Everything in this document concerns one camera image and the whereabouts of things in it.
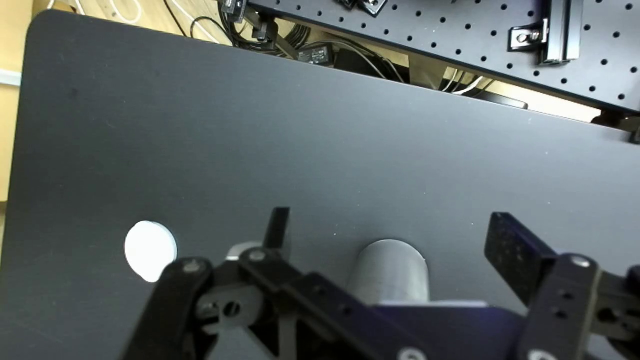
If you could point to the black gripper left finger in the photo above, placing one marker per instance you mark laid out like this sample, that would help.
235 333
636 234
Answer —
288 312

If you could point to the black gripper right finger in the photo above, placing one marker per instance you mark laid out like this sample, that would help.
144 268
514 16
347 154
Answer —
569 297

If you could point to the steel flask with white handle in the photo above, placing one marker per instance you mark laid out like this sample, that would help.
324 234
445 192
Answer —
380 273

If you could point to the black perforated breadboard plate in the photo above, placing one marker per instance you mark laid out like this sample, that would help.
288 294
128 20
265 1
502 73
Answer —
604 34

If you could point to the white round flask lid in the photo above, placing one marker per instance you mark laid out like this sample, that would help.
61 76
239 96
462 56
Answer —
148 249

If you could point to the black aluminium extrusion post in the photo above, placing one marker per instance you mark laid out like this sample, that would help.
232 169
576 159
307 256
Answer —
555 36

